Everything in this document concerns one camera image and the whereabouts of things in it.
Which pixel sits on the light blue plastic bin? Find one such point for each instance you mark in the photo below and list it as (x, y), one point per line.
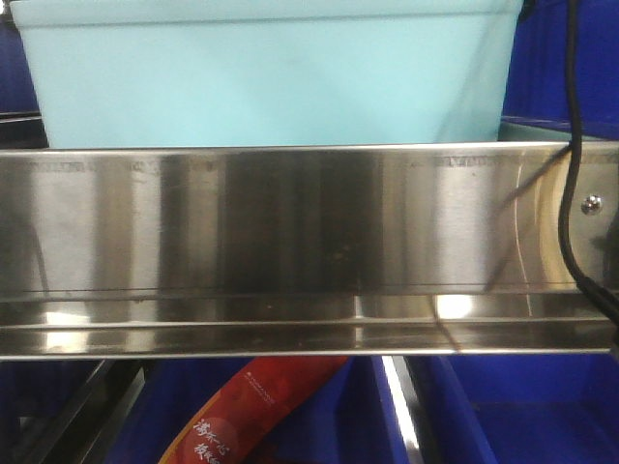
(122, 74)

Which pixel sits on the dark blue storage bin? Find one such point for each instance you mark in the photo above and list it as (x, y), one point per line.
(352, 419)

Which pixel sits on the dark blue bin upper right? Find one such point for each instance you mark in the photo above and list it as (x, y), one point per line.
(536, 93)

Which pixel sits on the dark blue bin upper left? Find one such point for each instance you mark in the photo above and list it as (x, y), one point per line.
(17, 90)

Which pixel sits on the red snack bag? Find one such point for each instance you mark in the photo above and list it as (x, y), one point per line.
(248, 406)

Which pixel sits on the stainless steel shelf rail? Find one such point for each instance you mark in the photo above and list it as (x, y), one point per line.
(407, 249)

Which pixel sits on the shelf rail screw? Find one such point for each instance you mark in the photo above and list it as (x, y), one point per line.
(592, 204)

